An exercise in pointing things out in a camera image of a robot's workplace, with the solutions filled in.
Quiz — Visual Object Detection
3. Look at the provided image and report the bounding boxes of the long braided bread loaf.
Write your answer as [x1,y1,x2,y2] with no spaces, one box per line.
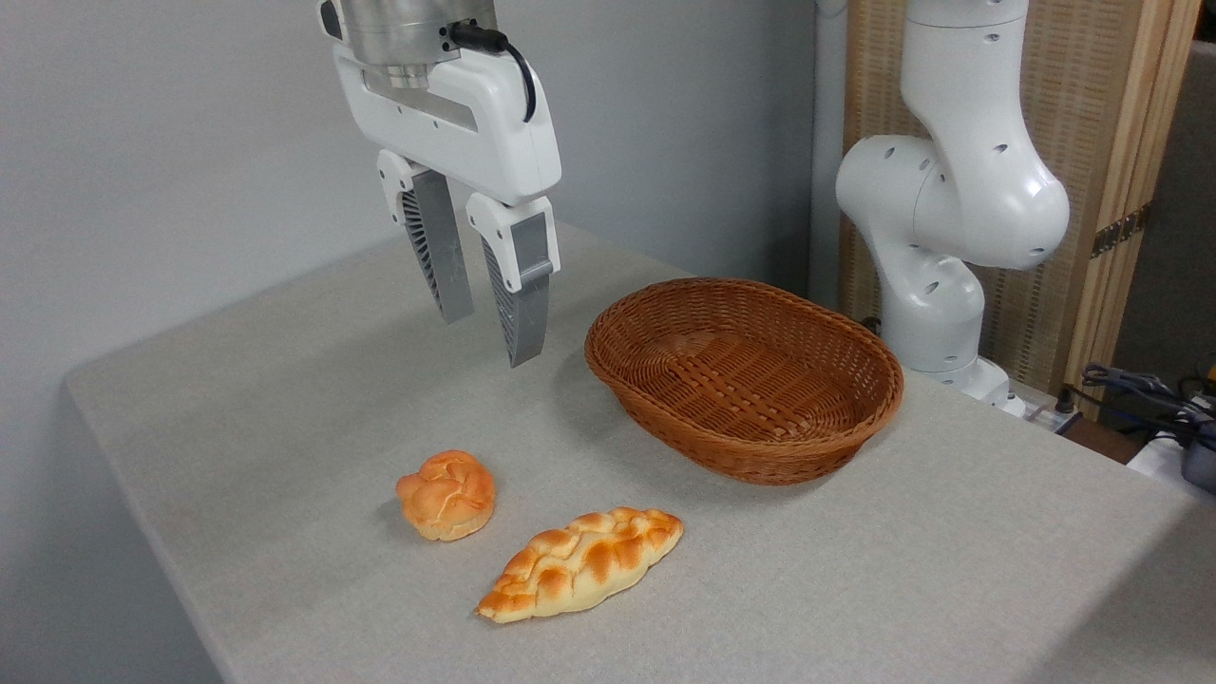
[475,506,685,625]

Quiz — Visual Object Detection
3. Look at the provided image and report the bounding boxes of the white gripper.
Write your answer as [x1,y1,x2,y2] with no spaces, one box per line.
[331,38,563,369]

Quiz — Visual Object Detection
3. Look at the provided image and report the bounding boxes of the white power strip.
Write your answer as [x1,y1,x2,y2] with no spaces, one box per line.
[1012,380,1084,434]

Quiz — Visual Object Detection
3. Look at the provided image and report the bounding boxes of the wooden folding screen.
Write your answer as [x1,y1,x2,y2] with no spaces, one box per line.
[841,0,1203,419]

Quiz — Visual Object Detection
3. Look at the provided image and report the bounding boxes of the brown oval wicker basket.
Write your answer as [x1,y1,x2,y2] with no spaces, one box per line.
[584,277,905,486]

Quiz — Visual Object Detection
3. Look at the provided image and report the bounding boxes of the round knotted bread roll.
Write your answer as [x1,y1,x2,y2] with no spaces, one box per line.
[395,450,498,542]

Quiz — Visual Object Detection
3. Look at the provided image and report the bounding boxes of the metal screen hinge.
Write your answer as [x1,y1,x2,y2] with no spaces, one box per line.
[1091,204,1150,259]

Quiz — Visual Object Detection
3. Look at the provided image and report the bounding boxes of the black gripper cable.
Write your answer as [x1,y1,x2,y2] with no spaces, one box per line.
[446,21,539,124]

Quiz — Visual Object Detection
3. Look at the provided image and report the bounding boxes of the bundle of dark cables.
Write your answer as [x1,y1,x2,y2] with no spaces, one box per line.
[1081,364,1216,447]

